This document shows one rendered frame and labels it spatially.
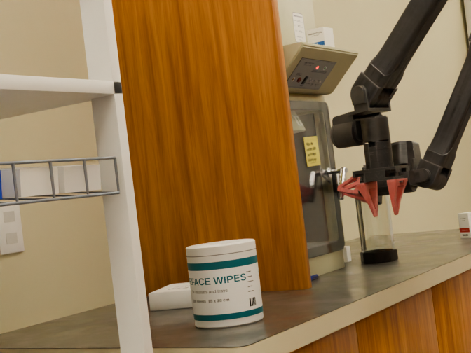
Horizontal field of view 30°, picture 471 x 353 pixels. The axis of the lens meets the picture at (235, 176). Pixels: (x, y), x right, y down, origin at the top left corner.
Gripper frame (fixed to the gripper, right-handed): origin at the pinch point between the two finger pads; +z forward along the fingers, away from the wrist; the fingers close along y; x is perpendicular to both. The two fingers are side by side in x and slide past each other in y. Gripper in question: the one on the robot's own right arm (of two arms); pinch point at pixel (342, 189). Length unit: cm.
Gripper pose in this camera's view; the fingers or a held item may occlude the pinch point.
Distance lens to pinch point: 230.3
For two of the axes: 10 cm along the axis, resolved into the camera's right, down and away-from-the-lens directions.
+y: -5.3, -4.1, -7.4
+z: -8.4, 1.3, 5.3
